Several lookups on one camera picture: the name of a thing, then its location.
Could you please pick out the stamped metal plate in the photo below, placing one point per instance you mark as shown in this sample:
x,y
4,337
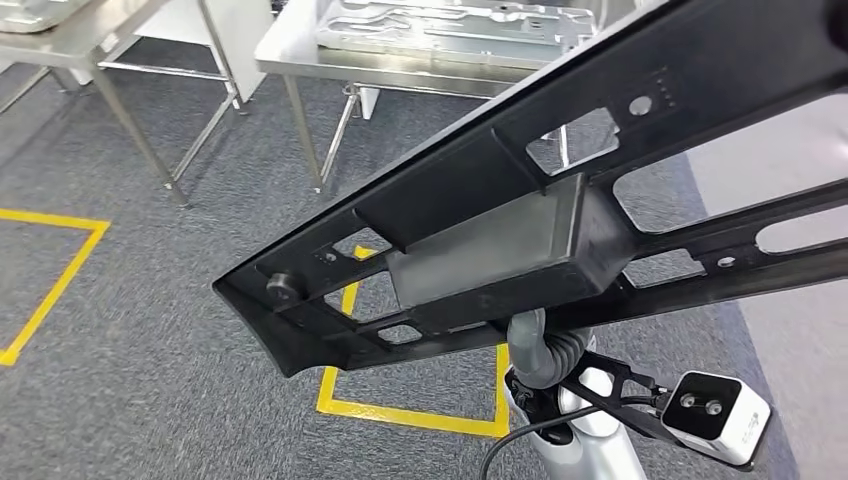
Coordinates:
x,y
33,13
430,33

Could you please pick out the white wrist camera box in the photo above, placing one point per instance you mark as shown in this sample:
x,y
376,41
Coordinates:
x,y
715,417

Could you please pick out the black plastic frame part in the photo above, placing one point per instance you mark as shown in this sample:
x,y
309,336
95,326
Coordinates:
x,y
430,212

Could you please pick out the black camera bracket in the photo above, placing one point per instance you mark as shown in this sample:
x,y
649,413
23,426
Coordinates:
x,y
623,391

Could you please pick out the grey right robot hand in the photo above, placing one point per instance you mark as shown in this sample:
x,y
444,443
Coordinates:
x,y
526,344

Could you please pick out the stainless steel workbench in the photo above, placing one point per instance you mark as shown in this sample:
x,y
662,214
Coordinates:
x,y
298,56

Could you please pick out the stainless steel table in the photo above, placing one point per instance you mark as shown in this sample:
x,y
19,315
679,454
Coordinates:
x,y
60,46

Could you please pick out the white cabinet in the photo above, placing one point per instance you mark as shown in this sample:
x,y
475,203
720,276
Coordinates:
x,y
232,40

